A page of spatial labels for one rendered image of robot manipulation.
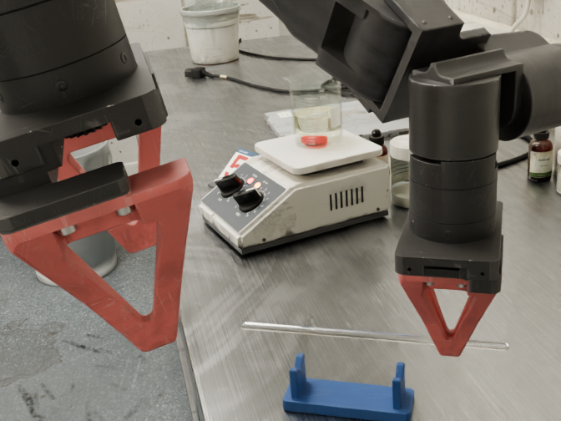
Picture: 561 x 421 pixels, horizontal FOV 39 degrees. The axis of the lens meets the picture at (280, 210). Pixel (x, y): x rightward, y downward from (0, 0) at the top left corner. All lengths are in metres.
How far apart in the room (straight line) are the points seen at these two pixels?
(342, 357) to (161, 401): 1.32
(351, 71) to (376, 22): 0.04
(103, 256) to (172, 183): 2.34
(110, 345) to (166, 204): 1.99
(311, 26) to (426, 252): 0.18
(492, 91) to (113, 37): 0.26
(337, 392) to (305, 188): 0.32
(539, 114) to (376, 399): 0.25
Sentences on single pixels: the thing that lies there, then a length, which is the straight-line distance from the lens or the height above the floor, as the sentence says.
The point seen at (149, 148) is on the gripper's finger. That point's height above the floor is 1.02.
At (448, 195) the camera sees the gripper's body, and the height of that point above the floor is 0.95.
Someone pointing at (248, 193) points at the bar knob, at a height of 0.81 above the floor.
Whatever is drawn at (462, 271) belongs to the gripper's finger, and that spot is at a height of 0.90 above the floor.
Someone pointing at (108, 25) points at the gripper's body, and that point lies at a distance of 0.32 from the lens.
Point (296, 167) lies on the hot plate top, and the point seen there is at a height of 0.84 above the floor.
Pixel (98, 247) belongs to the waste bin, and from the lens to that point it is 2.59.
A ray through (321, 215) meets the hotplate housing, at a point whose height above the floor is 0.78.
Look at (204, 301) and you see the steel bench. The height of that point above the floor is 0.75.
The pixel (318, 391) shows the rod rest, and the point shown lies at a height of 0.76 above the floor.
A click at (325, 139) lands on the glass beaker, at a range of 0.95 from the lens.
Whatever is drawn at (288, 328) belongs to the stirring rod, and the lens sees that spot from 0.61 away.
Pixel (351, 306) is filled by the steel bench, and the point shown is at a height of 0.75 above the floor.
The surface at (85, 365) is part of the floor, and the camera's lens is 2.20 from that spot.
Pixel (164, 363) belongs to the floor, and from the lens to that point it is 2.14.
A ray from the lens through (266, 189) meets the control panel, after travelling 0.92.
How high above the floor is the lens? 1.14
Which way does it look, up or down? 22 degrees down
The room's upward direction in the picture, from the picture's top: 5 degrees counter-clockwise
